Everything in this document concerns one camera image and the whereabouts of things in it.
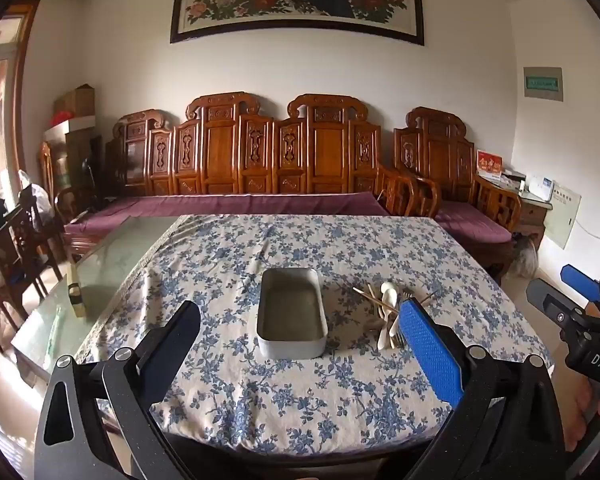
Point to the cream plastic spoon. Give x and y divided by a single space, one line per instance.
389 290

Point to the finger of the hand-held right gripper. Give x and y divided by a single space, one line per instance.
580 281
547 297

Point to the brown cardboard box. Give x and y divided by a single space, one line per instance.
75 100

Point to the dark brown wooden chopstick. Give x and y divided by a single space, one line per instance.
367 296

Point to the white plastic spoon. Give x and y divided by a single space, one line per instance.
386 330

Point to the white flat box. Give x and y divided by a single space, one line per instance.
72 130

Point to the person's right hand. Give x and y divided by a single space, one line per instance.
577 415

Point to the red desk calendar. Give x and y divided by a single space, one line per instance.
489 165

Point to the wooden side table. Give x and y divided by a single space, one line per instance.
532 215

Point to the carved wooden armchair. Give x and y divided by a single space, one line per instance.
445 150

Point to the blue floral tablecloth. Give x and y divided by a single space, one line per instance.
280 400

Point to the clear plastic bag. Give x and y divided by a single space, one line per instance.
35 195

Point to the carved wooden sofa bench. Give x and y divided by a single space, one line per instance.
260 155

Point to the white tabletop device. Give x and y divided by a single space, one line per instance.
541 189

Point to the furry grey dog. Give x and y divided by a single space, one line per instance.
525 257

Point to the white electrical panel door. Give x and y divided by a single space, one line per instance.
565 215

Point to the purple sofa cushion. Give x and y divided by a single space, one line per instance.
220 205

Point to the purple armchair cushion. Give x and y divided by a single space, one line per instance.
472 225

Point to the small cream box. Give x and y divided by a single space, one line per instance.
76 300

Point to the green wall panel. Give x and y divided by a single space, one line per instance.
543 83

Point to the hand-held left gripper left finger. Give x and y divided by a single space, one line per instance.
177 345

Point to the cream plastic fork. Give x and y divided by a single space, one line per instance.
406 296

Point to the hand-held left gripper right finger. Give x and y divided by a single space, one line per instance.
427 345

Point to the grey metal tray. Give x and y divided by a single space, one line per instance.
291 315

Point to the wooden door frame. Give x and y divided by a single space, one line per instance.
25 85

